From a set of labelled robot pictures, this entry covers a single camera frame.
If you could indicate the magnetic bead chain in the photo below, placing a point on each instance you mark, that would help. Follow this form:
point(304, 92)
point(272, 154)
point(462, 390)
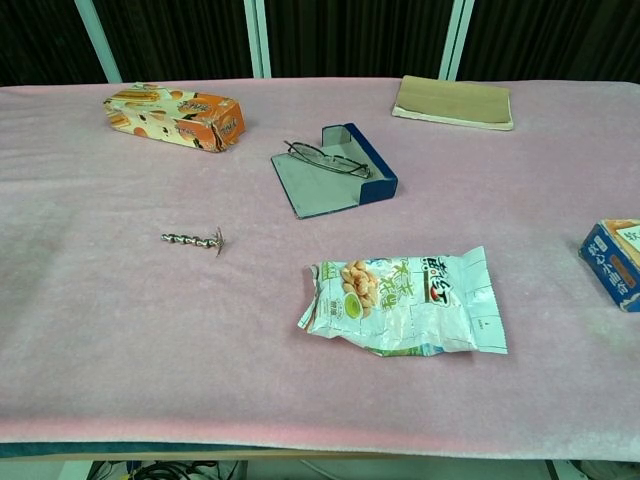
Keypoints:
point(190, 240)

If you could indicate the blue open glasses case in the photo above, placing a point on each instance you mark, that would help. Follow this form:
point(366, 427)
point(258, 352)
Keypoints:
point(320, 192)

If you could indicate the thin-framed eyeglasses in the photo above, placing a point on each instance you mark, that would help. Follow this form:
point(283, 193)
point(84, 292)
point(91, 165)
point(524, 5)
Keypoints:
point(345, 163)

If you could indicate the white green snack bag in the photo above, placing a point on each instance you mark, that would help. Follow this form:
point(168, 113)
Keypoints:
point(400, 300)

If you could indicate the pink table cloth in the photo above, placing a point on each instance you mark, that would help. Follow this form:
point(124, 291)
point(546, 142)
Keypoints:
point(350, 400)

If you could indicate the orange biscuit box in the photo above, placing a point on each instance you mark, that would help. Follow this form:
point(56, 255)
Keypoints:
point(170, 117)

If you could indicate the blue snack box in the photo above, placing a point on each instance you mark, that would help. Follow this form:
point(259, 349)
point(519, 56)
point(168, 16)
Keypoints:
point(612, 265)

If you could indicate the pale partition post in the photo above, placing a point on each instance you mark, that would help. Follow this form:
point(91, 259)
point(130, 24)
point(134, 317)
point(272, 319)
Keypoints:
point(100, 42)
point(257, 37)
point(456, 37)

